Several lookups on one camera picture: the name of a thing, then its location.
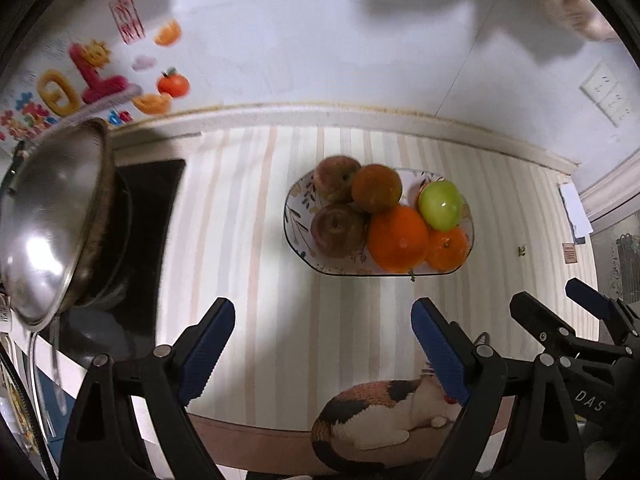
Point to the stainless steel wok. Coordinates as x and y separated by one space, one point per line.
50 220

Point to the greenish red apple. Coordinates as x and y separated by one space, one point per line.
336 177

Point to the green apple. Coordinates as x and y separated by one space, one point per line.
441 205

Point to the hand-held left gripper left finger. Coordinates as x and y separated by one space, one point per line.
207 345

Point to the orange-red apple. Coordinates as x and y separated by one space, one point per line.
376 187

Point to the small brown card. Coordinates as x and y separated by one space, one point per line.
570 253

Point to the dark red apple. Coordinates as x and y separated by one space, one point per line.
337 230

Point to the calico cat plush toy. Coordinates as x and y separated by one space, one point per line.
375 420

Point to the floral oval plate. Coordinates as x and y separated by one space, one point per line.
300 210

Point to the striped tablecloth with pink edge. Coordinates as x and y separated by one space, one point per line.
240 240

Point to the white folded paper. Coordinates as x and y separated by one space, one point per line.
572 210

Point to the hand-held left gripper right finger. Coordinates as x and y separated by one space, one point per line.
440 350

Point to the colourful wall stickers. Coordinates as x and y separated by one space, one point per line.
100 85

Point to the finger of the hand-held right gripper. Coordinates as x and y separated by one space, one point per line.
592 297
537 317

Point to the black gas stove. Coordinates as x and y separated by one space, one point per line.
150 220

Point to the white wall socket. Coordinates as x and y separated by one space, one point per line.
617 106
597 82

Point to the large orange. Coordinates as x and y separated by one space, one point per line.
398 239

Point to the frosted glass door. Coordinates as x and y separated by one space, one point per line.
615 245

